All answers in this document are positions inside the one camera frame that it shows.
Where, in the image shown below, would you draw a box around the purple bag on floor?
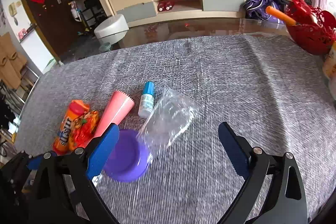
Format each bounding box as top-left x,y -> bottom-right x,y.
243,0 -> 289,25

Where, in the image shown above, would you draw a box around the grey woven table cloth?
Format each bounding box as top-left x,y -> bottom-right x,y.
15,35 -> 335,223

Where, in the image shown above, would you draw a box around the orange m&m's tube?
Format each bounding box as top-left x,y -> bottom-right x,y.
52,100 -> 90,155

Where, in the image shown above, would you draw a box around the purple plastic lid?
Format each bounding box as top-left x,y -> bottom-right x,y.
104,129 -> 149,182

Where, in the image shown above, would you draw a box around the orange red snack wrapper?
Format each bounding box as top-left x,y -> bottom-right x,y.
69,110 -> 100,151

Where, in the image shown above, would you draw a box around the small blue-capped white bottle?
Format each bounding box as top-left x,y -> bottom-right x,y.
138,81 -> 154,118

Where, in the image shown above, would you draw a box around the orange stick handle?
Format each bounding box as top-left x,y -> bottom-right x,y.
265,6 -> 297,26

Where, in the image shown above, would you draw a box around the white yellow bottle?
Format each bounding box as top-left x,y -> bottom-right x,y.
322,42 -> 336,79

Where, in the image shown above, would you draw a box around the pink plastic vase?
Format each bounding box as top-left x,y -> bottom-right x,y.
93,90 -> 134,138

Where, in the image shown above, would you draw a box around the dark brown door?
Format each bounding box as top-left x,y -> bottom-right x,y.
22,0 -> 83,60

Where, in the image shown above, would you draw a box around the tan hanging coat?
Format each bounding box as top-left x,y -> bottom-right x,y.
0,32 -> 27,90

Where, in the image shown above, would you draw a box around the red ornamental basket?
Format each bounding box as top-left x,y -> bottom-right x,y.
285,0 -> 335,55

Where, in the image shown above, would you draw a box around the clear plastic bag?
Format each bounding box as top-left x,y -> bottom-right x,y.
137,87 -> 201,164

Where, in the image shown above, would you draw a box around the beige TV cabinet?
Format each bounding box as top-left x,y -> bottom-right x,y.
108,0 -> 246,28

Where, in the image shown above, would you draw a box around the white round stool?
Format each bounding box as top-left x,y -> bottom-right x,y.
94,14 -> 129,45

